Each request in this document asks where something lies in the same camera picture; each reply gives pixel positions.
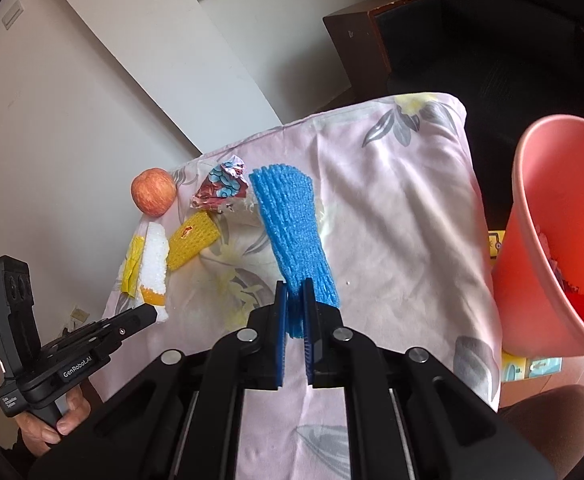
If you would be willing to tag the white wall plate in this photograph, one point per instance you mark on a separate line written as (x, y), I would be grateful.
(12, 14)

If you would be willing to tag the person's brown trouser leg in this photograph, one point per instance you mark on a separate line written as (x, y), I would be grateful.
(552, 425)

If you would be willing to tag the black leather armchair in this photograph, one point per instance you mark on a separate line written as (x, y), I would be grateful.
(472, 60)

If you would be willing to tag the pink floral cloth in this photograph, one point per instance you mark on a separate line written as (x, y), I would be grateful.
(397, 210)

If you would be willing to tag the blue foam net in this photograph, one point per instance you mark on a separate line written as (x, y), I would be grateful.
(292, 220)

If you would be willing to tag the pink plastic bin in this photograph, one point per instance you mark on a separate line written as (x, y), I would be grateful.
(547, 210)

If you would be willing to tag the red apple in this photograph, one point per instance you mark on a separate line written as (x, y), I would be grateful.
(152, 192)

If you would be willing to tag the red cloud-print wrapper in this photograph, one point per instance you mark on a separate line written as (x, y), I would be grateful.
(221, 185)

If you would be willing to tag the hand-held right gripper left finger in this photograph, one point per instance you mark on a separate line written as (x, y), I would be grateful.
(281, 340)

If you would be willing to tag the clear plastic bag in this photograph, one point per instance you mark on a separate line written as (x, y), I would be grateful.
(242, 215)

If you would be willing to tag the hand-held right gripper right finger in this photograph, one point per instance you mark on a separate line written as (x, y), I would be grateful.
(311, 345)

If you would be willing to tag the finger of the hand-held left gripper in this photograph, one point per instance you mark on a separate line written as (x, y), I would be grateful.
(126, 322)

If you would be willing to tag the colourful printed cardboard box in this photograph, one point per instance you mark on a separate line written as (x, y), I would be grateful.
(532, 367)

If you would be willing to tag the wall outlet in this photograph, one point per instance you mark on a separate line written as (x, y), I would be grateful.
(78, 314)

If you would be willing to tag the yellow foam net with sticker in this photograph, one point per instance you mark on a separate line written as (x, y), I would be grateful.
(191, 240)

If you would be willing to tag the white foam net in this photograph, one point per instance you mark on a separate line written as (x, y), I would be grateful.
(154, 260)

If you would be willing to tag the person's left hand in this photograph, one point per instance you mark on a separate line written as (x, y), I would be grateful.
(71, 420)

